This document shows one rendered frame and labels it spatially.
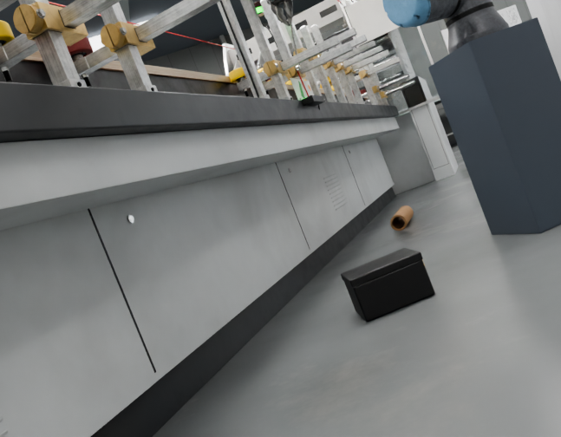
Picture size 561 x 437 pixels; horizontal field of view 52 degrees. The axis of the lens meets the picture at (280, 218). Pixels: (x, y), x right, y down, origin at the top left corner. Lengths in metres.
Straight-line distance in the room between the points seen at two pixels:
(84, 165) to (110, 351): 0.42
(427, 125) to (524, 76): 3.09
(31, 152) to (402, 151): 4.33
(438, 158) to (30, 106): 4.23
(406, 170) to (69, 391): 4.24
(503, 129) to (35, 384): 1.39
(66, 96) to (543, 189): 1.36
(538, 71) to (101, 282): 1.37
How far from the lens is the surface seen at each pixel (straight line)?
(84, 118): 1.07
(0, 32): 1.29
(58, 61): 1.14
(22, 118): 0.96
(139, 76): 1.34
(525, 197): 1.86
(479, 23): 1.94
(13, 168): 0.96
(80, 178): 1.06
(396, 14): 1.86
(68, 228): 1.30
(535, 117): 1.90
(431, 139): 4.96
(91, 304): 1.28
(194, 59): 10.73
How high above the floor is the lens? 0.40
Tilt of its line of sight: 2 degrees down
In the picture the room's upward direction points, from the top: 22 degrees counter-clockwise
